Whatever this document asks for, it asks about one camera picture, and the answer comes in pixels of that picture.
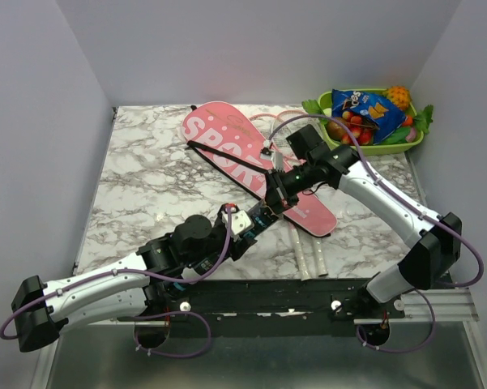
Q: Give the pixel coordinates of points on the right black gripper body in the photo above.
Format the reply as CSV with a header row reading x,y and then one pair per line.
x,y
286,185

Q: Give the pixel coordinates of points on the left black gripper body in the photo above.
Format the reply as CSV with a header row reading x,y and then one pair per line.
x,y
220,238

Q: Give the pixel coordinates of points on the black shuttlecock tube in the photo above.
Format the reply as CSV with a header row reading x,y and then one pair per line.
x,y
203,246

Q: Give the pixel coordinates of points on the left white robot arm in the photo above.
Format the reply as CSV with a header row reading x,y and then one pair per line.
x,y
163,267

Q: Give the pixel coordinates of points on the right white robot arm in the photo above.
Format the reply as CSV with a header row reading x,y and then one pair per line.
x,y
433,240

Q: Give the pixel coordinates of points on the pink badminton racket front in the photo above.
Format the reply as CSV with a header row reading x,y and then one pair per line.
x,y
311,246

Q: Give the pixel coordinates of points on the pink racket cover bag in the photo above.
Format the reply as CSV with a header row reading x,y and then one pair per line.
x,y
230,142

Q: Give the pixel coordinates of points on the toy kiwi fruit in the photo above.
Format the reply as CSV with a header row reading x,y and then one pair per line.
x,y
335,131

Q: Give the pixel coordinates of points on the green leafy toy vegetable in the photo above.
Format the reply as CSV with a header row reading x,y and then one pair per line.
x,y
312,107

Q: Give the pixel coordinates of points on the green plastic basket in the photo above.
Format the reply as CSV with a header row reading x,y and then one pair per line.
x,y
325,101

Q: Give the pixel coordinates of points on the blue chip bag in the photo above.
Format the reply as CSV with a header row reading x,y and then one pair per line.
x,y
368,110

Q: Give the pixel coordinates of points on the toy pineapple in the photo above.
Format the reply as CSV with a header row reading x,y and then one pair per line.
x,y
399,96

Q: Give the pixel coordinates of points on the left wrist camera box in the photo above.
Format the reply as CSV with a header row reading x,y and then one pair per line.
x,y
236,221

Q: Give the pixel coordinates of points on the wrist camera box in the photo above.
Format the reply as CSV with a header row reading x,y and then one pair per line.
x,y
275,157
236,221

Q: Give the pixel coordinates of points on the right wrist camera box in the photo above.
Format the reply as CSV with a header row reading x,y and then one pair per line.
x,y
275,157

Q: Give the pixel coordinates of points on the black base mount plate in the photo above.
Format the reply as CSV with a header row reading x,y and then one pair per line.
x,y
267,308

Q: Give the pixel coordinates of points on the aluminium rail frame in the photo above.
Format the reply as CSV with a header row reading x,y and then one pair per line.
x,y
447,305

